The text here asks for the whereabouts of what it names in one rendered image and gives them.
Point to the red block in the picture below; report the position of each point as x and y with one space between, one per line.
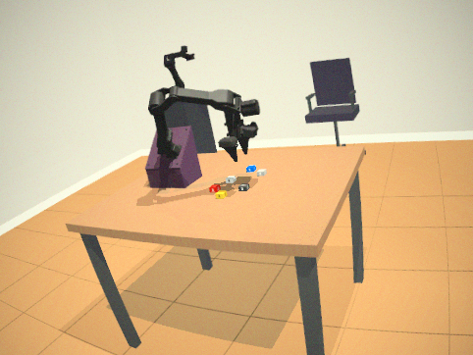
215 188

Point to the yellow digit block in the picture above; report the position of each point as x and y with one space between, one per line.
221 194

